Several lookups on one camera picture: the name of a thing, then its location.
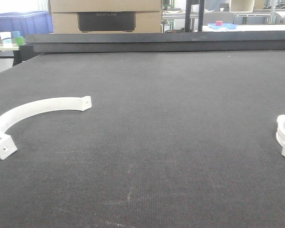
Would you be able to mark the large white curved pipe clamp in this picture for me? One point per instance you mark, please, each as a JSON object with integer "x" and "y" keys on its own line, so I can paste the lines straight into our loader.
{"x": 19, "y": 113}

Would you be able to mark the pink cube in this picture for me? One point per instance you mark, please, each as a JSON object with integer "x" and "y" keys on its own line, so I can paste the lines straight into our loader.
{"x": 219, "y": 23}

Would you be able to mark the blue tray with pink cube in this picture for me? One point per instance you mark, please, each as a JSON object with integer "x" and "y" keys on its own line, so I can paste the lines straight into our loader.
{"x": 223, "y": 26}

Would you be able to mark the cardboard box with black print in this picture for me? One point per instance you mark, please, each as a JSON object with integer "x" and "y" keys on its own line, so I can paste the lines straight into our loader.
{"x": 106, "y": 16}

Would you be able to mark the blue plastic crate far left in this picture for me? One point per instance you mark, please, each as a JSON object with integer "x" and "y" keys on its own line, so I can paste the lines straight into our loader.
{"x": 33, "y": 22}

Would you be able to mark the white paper cup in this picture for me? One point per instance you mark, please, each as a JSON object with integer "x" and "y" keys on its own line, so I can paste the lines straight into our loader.
{"x": 6, "y": 38}

